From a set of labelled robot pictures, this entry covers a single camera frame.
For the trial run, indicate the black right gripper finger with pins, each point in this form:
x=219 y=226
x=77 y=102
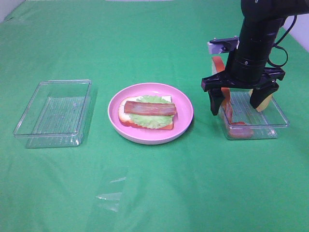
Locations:
x=216 y=98
x=259 y=94

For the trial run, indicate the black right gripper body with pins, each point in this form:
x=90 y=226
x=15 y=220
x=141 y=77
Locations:
x=225 y=79

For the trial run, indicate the yellow cheese slice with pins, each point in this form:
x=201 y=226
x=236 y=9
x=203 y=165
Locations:
x=264 y=104

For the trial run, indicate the green lettuce leaf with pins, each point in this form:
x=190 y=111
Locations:
x=152 y=122

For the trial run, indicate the long bacon strip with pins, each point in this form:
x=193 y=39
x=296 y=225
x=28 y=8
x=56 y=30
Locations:
x=150 y=109

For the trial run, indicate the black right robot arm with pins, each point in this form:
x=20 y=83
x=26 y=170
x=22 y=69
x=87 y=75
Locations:
x=249 y=52

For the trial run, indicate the clear right plastic tray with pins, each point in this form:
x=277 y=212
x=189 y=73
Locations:
x=265 y=124

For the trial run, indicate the clear plastic tray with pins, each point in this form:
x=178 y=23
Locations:
x=265 y=124
x=56 y=115

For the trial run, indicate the short bacon strip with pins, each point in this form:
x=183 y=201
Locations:
x=236 y=130

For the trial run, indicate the pink round plate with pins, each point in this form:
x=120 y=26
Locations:
x=181 y=121

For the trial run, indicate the green tablecloth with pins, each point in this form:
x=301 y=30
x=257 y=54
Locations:
x=201 y=182

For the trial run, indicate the clear plastic film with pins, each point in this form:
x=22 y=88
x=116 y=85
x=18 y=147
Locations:
x=111 y=188

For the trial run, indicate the clear left plastic tray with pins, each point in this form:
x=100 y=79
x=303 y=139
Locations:
x=56 y=115

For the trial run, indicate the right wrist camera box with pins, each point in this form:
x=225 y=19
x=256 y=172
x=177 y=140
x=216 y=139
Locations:
x=218 y=46

